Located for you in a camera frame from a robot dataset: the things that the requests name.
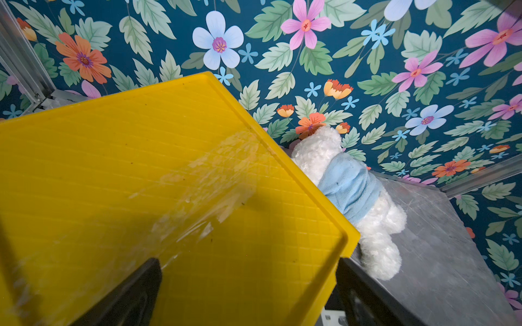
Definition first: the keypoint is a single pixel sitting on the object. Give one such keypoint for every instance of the white teddy bear blue shirt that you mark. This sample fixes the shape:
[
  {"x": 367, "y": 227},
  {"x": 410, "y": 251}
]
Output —
[{"x": 358, "y": 195}]

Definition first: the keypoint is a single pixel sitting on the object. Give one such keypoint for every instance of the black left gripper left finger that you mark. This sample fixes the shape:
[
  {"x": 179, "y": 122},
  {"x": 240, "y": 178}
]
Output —
[{"x": 126, "y": 299}]

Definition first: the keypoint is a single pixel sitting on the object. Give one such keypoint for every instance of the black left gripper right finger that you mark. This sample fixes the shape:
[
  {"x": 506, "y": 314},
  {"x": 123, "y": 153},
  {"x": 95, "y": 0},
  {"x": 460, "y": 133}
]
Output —
[{"x": 366, "y": 302}]

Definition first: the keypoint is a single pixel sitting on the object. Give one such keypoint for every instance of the yellow drawer cabinet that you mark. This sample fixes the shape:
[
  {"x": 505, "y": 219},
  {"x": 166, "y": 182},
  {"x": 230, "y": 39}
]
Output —
[{"x": 174, "y": 181}]

